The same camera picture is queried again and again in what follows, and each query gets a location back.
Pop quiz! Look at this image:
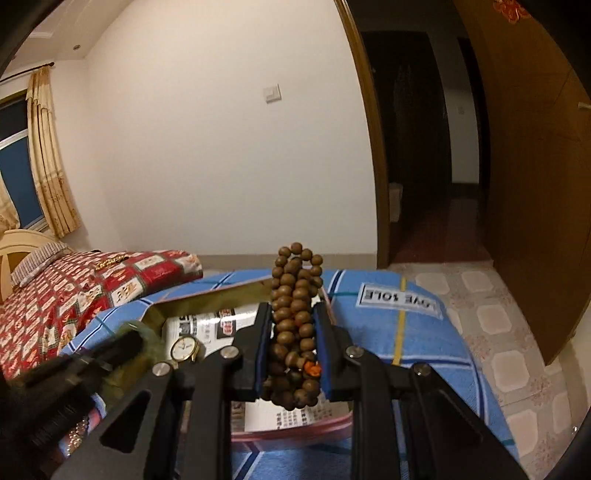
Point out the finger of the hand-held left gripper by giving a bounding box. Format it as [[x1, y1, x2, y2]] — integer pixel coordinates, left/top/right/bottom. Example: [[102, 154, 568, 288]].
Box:
[[69, 329, 151, 376]]

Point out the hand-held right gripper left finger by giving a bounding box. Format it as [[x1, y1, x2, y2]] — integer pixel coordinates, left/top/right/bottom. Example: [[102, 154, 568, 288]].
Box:
[[51, 302, 274, 480]]

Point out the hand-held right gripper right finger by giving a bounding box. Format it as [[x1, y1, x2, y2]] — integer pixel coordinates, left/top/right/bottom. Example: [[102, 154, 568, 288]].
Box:
[[313, 302, 527, 480]]

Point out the green jade bangle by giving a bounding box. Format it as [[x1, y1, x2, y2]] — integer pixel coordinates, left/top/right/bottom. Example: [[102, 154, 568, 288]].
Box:
[[98, 320, 168, 403]]

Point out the brown wooden bead bracelet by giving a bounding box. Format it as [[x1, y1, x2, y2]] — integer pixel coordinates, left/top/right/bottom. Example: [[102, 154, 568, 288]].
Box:
[[261, 244, 325, 412]]

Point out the pink tin box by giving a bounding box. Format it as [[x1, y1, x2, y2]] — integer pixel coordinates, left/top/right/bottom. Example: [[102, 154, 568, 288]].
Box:
[[55, 281, 357, 446]]

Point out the newspaper lining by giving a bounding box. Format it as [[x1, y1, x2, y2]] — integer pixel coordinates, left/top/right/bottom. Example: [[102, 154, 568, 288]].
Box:
[[165, 308, 352, 433]]

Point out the gold wrist watch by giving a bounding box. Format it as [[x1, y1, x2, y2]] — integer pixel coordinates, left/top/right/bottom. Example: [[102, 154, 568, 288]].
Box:
[[168, 336, 206, 363]]

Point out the red printed blanket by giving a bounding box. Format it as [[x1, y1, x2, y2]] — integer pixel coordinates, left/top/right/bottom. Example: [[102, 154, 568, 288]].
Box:
[[0, 249, 204, 385]]

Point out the blue plaid cloth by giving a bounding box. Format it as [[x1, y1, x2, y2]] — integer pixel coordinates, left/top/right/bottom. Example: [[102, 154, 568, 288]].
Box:
[[58, 268, 519, 480]]

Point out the white cloth label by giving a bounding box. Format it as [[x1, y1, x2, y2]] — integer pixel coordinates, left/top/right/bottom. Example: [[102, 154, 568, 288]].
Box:
[[357, 282, 445, 320]]

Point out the striped pillow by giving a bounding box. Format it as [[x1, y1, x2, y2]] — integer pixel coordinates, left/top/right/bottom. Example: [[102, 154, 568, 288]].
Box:
[[10, 242, 75, 288]]

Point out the beige wooden headboard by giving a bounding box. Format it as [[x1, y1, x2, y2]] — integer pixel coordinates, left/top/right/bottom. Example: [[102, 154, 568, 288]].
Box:
[[0, 229, 59, 304]]

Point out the beige hallway box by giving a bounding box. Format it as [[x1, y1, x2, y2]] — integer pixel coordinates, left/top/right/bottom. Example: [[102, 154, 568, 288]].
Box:
[[389, 182, 403, 223]]

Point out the yellow patterned curtain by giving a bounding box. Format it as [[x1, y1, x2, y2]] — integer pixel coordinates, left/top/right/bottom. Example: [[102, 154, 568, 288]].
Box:
[[25, 65, 82, 239]]

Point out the window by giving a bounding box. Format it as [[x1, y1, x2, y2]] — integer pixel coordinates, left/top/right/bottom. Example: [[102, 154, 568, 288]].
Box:
[[0, 97, 48, 232]]

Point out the dark hallway door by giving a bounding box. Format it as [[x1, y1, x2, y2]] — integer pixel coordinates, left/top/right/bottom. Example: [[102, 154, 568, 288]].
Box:
[[360, 31, 447, 223]]

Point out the brown wooden door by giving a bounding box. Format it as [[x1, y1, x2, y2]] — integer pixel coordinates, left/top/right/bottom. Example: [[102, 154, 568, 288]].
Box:
[[452, 0, 591, 366]]

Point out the curtain rod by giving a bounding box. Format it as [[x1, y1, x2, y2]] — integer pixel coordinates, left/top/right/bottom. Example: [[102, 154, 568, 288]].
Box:
[[0, 62, 56, 85]]

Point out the red paper door decoration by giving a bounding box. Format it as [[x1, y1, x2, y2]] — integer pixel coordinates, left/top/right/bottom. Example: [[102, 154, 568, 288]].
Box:
[[491, 0, 533, 24]]

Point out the glittery bead bracelet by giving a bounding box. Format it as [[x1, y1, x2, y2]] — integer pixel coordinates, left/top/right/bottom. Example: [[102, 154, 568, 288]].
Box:
[[59, 414, 95, 450]]

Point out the brown wooden door frame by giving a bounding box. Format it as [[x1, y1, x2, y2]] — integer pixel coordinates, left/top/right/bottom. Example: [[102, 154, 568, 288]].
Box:
[[334, 0, 394, 269]]

